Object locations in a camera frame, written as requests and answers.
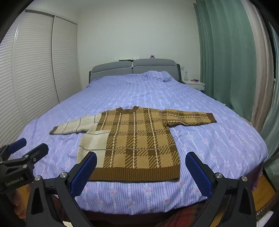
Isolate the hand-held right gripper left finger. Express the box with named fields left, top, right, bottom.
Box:
left=26, top=151, right=97, bottom=227

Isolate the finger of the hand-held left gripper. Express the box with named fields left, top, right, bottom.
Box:
left=21, top=143, right=49, bottom=169
left=0, top=137, right=27, bottom=162

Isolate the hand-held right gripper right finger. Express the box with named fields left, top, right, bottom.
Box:
left=185, top=151, right=257, bottom=227

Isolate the brown plaid knit sweater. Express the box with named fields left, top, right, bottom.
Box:
left=50, top=106, right=217, bottom=182

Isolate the white louvered wardrobe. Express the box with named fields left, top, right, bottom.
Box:
left=0, top=15, right=82, bottom=143

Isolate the white nightstand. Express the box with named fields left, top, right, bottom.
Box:
left=182, top=79, right=206, bottom=93

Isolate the purple floral bed sheet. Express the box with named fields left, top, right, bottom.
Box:
left=4, top=70, right=269, bottom=215

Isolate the beige curtain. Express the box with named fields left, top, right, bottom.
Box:
left=246, top=0, right=275, bottom=132

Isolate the grey upholstered headboard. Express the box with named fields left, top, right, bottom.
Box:
left=89, top=58, right=181, bottom=85

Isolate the green curtain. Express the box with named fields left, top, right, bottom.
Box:
left=194, top=0, right=258, bottom=122

